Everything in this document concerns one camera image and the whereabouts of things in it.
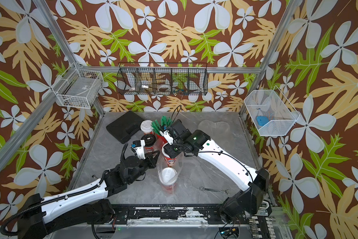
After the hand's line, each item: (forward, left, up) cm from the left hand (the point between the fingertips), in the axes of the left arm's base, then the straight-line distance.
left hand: (161, 150), depth 73 cm
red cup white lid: (+19, +11, -5) cm, 22 cm away
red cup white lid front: (-12, -3, -4) cm, 13 cm away
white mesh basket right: (+22, -62, +4) cm, 66 cm away
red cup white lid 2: (-3, -4, -5) cm, 7 cm away
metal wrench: (-13, -36, -22) cm, 44 cm away
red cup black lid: (+9, +8, -5) cm, 13 cm away
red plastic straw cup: (+7, +1, -2) cm, 7 cm away
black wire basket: (+44, -5, +12) cm, 46 cm away
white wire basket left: (+34, +51, +12) cm, 62 cm away
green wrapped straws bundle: (+20, +5, -5) cm, 22 cm away
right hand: (+2, -3, +1) cm, 4 cm away
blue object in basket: (+17, -54, +5) cm, 57 cm away
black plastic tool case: (+29, +32, -18) cm, 47 cm away
